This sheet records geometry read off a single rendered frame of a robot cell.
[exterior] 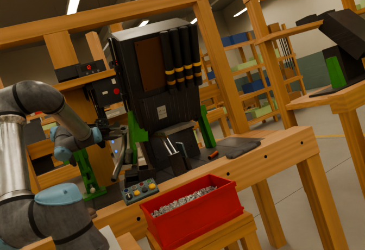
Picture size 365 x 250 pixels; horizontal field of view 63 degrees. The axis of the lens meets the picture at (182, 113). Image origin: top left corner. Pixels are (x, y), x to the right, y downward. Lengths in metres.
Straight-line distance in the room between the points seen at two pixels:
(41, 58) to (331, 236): 11.03
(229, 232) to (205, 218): 0.09
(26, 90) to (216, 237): 0.80
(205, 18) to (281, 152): 1.08
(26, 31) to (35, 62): 9.86
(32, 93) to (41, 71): 10.62
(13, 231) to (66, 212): 0.15
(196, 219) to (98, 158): 0.97
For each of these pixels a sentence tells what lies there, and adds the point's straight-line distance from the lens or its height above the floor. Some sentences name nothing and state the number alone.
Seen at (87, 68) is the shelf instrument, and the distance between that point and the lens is 1.80.
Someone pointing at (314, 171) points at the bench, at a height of 0.67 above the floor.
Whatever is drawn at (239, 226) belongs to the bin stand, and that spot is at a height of 0.78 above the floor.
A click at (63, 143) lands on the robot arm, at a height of 1.23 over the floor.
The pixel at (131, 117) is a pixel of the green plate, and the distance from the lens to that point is 1.50.
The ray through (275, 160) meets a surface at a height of 0.81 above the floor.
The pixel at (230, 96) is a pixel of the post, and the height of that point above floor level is 1.15.
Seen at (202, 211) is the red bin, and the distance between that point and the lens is 1.05.
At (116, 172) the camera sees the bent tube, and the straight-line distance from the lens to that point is 1.54.
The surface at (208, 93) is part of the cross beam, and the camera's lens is 2.14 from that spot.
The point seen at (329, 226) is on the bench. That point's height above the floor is 0.37.
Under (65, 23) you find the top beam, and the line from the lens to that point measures 1.96.
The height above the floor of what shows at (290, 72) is 1.00.
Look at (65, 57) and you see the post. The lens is 1.91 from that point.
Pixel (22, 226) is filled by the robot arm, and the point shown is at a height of 1.06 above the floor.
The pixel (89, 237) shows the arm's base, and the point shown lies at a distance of 0.96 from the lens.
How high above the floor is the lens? 1.25
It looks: 3 degrees down
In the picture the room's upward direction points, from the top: 19 degrees counter-clockwise
